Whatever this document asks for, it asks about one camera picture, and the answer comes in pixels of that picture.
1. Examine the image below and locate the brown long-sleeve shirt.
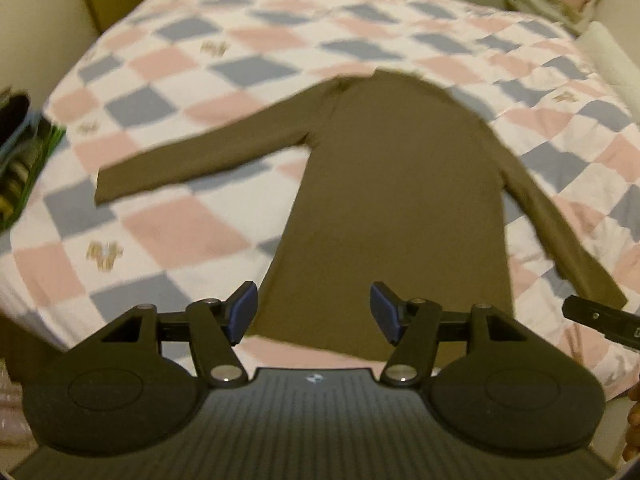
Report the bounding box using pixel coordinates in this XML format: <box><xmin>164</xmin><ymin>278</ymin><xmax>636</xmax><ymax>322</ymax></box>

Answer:
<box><xmin>95</xmin><ymin>70</ymin><xmax>628</xmax><ymax>368</ymax></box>

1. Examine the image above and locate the white pillow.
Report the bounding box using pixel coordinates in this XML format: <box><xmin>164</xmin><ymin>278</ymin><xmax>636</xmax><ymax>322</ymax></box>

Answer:
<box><xmin>579</xmin><ymin>21</ymin><xmax>640</xmax><ymax>113</ymax></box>

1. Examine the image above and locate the checkered quilt bed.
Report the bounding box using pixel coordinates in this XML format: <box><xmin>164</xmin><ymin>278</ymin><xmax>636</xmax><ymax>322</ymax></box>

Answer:
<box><xmin>0</xmin><ymin>0</ymin><xmax>640</xmax><ymax>401</ymax></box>

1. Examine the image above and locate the stack of folded clothes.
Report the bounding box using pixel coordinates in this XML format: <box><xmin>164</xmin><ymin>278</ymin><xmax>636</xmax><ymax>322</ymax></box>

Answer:
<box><xmin>0</xmin><ymin>91</ymin><xmax>67</xmax><ymax>233</ymax></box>

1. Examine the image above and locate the person's right hand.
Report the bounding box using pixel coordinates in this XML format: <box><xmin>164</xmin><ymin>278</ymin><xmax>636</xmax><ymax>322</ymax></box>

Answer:
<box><xmin>622</xmin><ymin>384</ymin><xmax>640</xmax><ymax>462</ymax></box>

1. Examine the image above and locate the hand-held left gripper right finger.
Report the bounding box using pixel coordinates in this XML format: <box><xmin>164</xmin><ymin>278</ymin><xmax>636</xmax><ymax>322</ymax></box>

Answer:
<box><xmin>369</xmin><ymin>281</ymin><xmax>531</xmax><ymax>388</ymax></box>

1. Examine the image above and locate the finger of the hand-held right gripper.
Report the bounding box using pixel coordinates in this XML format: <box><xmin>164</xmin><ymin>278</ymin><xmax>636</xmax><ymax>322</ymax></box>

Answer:
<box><xmin>562</xmin><ymin>295</ymin><xmax>640</xmax><ymax>351</ymax></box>

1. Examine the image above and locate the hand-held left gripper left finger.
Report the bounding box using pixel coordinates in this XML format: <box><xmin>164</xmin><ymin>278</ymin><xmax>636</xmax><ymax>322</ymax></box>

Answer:
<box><xmin>100</xmin><ymin>281</ymin><xmax>259</xmax><ymax>388</ymax></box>

